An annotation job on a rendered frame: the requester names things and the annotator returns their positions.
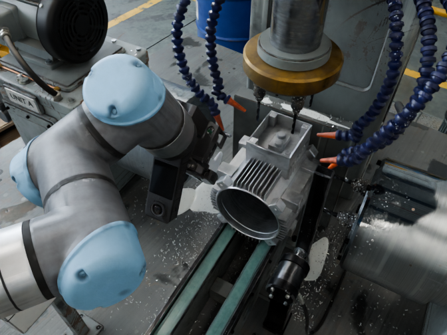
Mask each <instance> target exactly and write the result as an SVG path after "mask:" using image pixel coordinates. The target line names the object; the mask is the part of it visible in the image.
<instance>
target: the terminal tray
mask: <svg viewBox="0 0 447 335"><path fill-rule="evenodd" d="M272 114H275V116H272ZM292 124H293V118H291V117H289V116H286V115H283V114H280V113H278V112H274V111H272V110H271V111H270V113H269V114H268V115H267V116H266V117H265V119H264V120H263V122H262V123H261V124H260V125H259V126H258V127H257V129H256V130H255V132H254V133H253V134H252V135H251V136H250V138H249V139H248V140H247V142H246V151H245V154H246V157H245V163H247V162H248V161H249V159H250V158H251V162H252V161H253V160H254V158H255V162H256V161H257V160H259V164H260V163H261V161H262V160H263V165H264V164H265V162H267V166H268V165H269V164H271V167H270V169H271V168H272V167H273V166H274V171H275V170H276V169H277V168H278V173H280V171H281V170H282V174H281V176H282V177H283V178H284V179H285V180H287V179H289V178H290V176H292V172H294V170H295V169H296V168H297V165H299V162H300V161H301V158H303V154H305V152H306V149H307V148H308V145H309V140H310V135H311V129H312V125H311V124H308V123H306V122H302V121H300V120H296V123H295V129H294V134H291V131H292ZM304 125H307V127H306V128H305V127H303V126H304ZM252 139H256V141H255V142H253V141H252ZM285 152H289V155H286V154H285Z"/></svg>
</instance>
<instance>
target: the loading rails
mask: <svg viewBox="0 0 447 335"><path fill-rule="evenodd" d="M245 239H246V238H245V235H244V234H243V236H241V233H239V234H238V230H237V231H236V232H235V229H234V228H233V229H231V225H230V224H229V223H222V222H221V223H220V224H219V226H218V228H217V229H216V230H215V231H214V233H213V235H212V236H211V237H210V239H209V241H208V242H207V243H206V245H205V246H204V248H203V249H202V251H201V252H200V254H199V255H198V257H197V258H196V260H195V261H194V262H193V264H192V265H191V267H190V268H189V270H188V271H187V273H186V274H185V275H184V277H183V279H182V280H181V281H180V283H179V285H178V286H177V287H176V289H175V290H174V292H173V293H172V295H171V296H170V297H169V299H168V300H167V302H166V303H165V305H164V306H163V308H162V309H161V311H160V312H159V313H158V315H157V317H156V318H155V319H154V321H153V323H152V324H151V325H150V327H149V328H148V329H147V331H146V333H145V334H144V335H187V334H188V332H189V331H190V329H191V327H192V326H193V324H194V322H195V321H196V319H197V318H198V316H199V315H200V312H201V311H202V309H203V308H204V306H205V305H206V303H207V301H208V300H209V298H212V299H214V300H216V301H217V302H219V303H221V304H223V305H222V307H221V308H220V310H219V312H218V313H217V315H216V317H215V318H214V321H213V322H212V324H211V326H210V327H209V329H208V331H207V332H206V334H205V335H239V333H240V331H241V329H242V327H243V325H244V323H245V321H246V320H247V317H248V316H249V313H250V312H251V309H252V308H253V306H254V304H255V302H256V300H257V298H258V296H259V297H261V298H262V299H264V300H266V301H268V302H269V301H270V300H269V299H268V293H267V291H266V288H265V287H266V285H267V283H268V281H267V280H268V278H269V276H270V274H271V272H272V270H273V268H274V266H275V264H276V262H277V260H278V258H279V256H280V255H281V253H282V251H283V249H284V247H285V246H286V247H288V248H290V249H292V250H294V248H295V243H296V240H297V234H295V233H293V234H292V236H291V237H289V236H287V235H286V237H285V238H284V239H283V240H282V241H281V240H279V241H278V243H277V244H276V245H271V246H269V245H268V244H267V243H266V242H265V241H264V240H261V241H260V243H258V244H257V246H256V248H255V250H254V252H253V253H252V255H251V256H250V258H249V260H248V262H247V264H246V265H245V267H244V269H243V270H242V272H241V274H240V276H239V277H238V279H237V280H236V282H235V284H232V283H230V282H228V281H226V280H224V279H222V277H223V275H224V273H225V272H226V271H227V268H228V267H229V265H230V264H231V262H232V261H233V258H234V257H235V256H236V254H237V252H238V251H239V249H240V247H241V246H242V244H243V242H244V241H245Z"/></svg>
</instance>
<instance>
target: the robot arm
mask: <svg viewBox="0 0 447 335"><path fill-rule="evenodd" d="M82 95H83V99H84V101H83V102H82V104H81V105H79V106H78V107H76V108H75V109H74V110H73V111H71V112H70V113H68V114H67V115H66V116H65V117H64V118H62V119H61V120H59V121H58V122H57V123H56V124H54V125H53V126H51V127H50V128H49V129H48V130H46V131H45V132H43V133H42V134H41V135H39V136H36V137H35V138H33V139H32V140H31V141H30V142H29V143H28V144H27V146H26V147H25V148H24V149H23V150H21V151H20V152H19V153H18V154H17V155H16V156H15V157H14V158H13V159H12V160H11V163H10V165H9V172H10V176H11V179H12V180H13V181H14V182H15V183H16V184H17V189H18V190H19V191H20V192H21V194H22V195H23V196H24V197H25V198H27V199H28V200H29V201H30V202H31V203H33V204H35V205H37V206H39V207H42V208H43V209H44V215H41V216H38V217H35V218H32V219H29V220H26V221H23V222H20V223H17V224H14V225H11V226H8V227H5V228H2V229H0V319H2V318H5V317H8V316H10V315H12V314H16V313H18V312H20V311H23V310H26V309H28V308H30V307H33V306H36V305H38V304H41V303H43V302H46V301H48V300H50V299H52V298H54V297H58V296H61V295H62V296H63V298H64V300H65V302H66V303H67V304H68V305H69V306H71V307H72V308H75V309H77V310H93V309H95V308H96V307H99V306H100V307H101V308H106V307H109V306H112V305H113V304H116V303H118V302H120V301H121V300H124V299H125V298H126V297H128V296H129V295H131V294H132V293H133V292H134V291H135V290H136V289H137V288H138V287H139V285H140V283H141V282H142V280H143V278H144V275H145V272H146V260H145V258H144V254H143V252H142V248H141V246H140V242H139V240H138V232H137V230H136V228H135V226H134V225H133V224H132V223H131V220H130V218H129V216H128V213H127V210H126V208H125V206H124V203H123V201H122V198H121V196H120V193H119V190H118V188H117V185H116V182H115V180H114V177H113V175H112V172H111V170H110V167H111V166H112V165H113V164H115V163H116V162H117V161H118V160H120V159H121V158H123V157H124V156H125V155H126V154H127V153H128V152H129V151H130V150H132V149H133V148H135V147H136V146H137V145H139V146H140V147H142V148H144V149H145V150H146V151H147V152H149V153H151V154H152V155H154V160H153V164H152V172H151V176H150V184H149V188H148V195H147V200H146V207H145V214H146V215H147V216H149V217H151V218H153V219H156V220H158V221H161V222H163V223H165V224H168V223H169V222H171V221H172V220H173V219H175V218H176V217H177V216H178V210H179V206H180V200H181V196H182V190H183V186H184V180H185V176H186V174H188V175H190V176H192V177H193V178H195V179H197V180H199V181H201V182H204V183H206V184H209V185H215V183H216V181H217V179H218V175H217V173H216V172H217V170H218V168H219V165H220V162H221V160H222V156H223V154H222V152H219V153H218V155H217V156H216V157H215V158H214V159H211V157H212V156H213V154H214V152H215V150H216V148H217V146H218V148H219V149H222V147H223V145H224V143H225V141H226V138H227V136H226V135H225V133H224V132H223V130H222V129H221V128H220V126H218V125H216V124H213V123H211V122H209V121H208V119H207V118H206V117H205V116H204V114H203V113H202V112H201V110H200V109H199V108H198V107H197V106H195V105H193V104H188V103H186V102H184V101H181V100H178V99H177V98H174V96H173V95H172V94H171V93H170V91H169V90H168V89H167V88H166V87H165V86H164V83H163V82H162V80H161V78H160V77H159V76H158V75H157V74H156V73H155V72H153V71H151V70H150V69H149V68H148V67H147V66H146V65H145V64H144V63H143V62H142V61H141V60H139V59H138V58H136V57H134V56H131V55H126V54H115V55H110V56H107V57H105V58H103V59H101V60H100V61H98V62H97V63H96V64H95V65H94V66H93V67H92V68H91V72H90V73H89V75H88V77H86V78H85V80H84V83H83V87H82ZM211 127H214V132H213V133H212V131H211ZM208 128H209V129H208ZM219 133H221V134H222V136H223V137H222V139H221V142H220V144H219V143H218V142H217V140H218V138H219V136H218V135H219Z"/></svg>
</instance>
